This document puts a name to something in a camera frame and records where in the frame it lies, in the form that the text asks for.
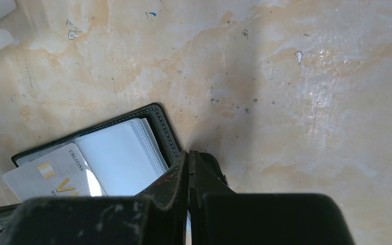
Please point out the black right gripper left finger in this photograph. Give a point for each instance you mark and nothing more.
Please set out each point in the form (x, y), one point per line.
(164, 216)

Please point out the black leather card holder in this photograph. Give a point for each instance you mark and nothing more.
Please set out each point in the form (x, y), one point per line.
(126, 153)

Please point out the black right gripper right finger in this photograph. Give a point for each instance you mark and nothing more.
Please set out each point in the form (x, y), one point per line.
(212, 204)

